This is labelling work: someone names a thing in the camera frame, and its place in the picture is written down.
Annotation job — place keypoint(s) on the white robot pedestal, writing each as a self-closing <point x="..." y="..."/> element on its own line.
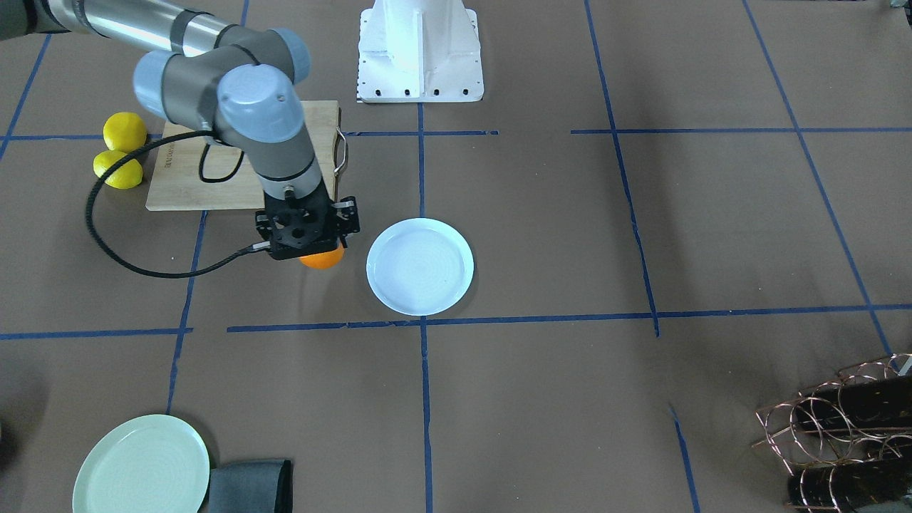
<point x="419" y="51"/>

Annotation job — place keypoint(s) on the light green plate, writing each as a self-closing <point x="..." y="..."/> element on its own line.
<point x="152" y="463"/>

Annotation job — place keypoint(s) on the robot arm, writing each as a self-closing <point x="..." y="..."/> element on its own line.
<point x="225" y="82"/>

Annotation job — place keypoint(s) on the copper wire bottle rack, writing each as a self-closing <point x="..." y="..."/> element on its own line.
<point x="845" y="443"/>

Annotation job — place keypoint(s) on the yellow lemon near board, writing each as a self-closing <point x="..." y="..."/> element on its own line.
<point x="127" y="176"/>

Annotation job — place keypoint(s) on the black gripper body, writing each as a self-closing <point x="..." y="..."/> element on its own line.
<point x="347" y="216"/>

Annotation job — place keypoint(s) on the wooden cutting board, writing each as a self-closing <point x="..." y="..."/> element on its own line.
<point x="186" y="179"/>

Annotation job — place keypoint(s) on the orange fruit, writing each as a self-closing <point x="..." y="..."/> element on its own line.
<point x="324" y="260"/>

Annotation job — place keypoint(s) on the green wine bottle front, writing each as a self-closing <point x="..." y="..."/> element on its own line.
<point x="872" y="486"/>

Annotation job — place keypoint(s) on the light blue plate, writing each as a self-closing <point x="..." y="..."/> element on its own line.
<point x="420" y="267"/>

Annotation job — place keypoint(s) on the green wine bottle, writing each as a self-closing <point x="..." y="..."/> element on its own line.
<point x="872" y="486"/>
<point x="874" y="407"/>

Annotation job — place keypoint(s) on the green wine bottle middle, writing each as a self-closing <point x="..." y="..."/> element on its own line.
<point x="874" y="407"/>

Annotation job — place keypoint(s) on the dark grey folded cloth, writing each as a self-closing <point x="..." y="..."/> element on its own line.
<point x="264" y="485"/>

